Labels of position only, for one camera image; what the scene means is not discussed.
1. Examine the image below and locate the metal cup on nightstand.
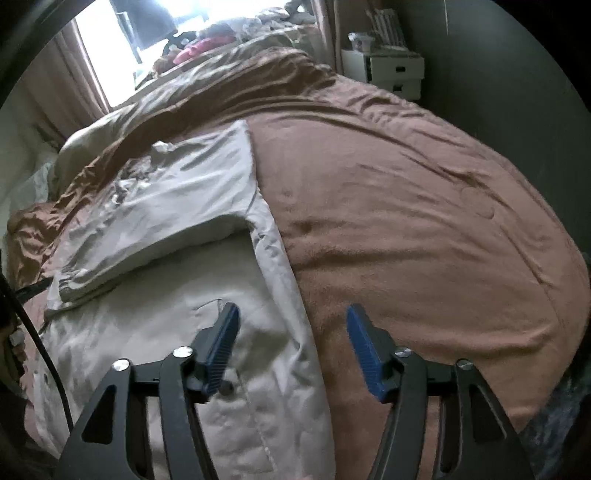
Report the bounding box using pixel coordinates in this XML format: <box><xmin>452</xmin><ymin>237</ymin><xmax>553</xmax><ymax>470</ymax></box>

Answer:
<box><xmin>348</xmin><ymin>32</ymin><xmax>376</xmax><ymax>55</ymax></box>

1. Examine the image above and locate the large beige jacket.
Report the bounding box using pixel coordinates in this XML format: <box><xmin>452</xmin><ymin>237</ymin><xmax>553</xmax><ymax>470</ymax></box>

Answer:
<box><xmin>33</xmin><ymin>120</ymin><xmax>335</xmax><ymax>479</ymax></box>

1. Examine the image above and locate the dark shaggy rug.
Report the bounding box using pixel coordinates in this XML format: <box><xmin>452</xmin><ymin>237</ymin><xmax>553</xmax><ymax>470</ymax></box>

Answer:
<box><xmin>519</xmin><ymin>376</ymin><xmax>590</xmax><ymax>479</ymax></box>

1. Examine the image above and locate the beige duvet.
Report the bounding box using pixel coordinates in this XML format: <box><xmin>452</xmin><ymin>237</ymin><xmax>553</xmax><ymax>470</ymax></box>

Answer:
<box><xmin>48</xmin><ymin>26</ymin><xmax>324</xmax><ymax>200</ymax></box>

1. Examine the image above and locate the white nightstand with drawers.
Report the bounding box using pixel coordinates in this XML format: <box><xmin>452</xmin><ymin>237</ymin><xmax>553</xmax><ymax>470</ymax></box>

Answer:
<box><xmin>342</xmin><ymin>50</ymin><xmax>425</xmax><ymax>101</ymax></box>

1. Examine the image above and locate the person's left hand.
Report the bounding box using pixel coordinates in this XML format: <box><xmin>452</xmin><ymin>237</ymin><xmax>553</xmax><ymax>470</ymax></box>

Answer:
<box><xmin>1</xmin><ymin>325</ymin><xmax>26</xmax><ymax>385</ymax></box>

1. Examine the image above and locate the black cable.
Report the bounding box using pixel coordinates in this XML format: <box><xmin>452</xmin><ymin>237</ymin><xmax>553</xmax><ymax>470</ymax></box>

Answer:
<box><xmin>0</xmin><ymin>271</ymin><xmax>75</xmax><ymax>434</ymax></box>

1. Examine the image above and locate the brown bed sheet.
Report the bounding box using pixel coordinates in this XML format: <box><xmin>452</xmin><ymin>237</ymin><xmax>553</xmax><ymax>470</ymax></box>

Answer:
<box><xmin>7</xmin><ymin>47</ymin><xmax>590</xmax><ymax>479</ymax></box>

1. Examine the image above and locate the pink curtain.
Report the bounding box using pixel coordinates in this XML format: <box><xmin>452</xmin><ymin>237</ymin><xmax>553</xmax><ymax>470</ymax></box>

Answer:
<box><xmin>9</xmin><ymin>20</ymin><xmax>111</xmax><ymax>144</ymax></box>

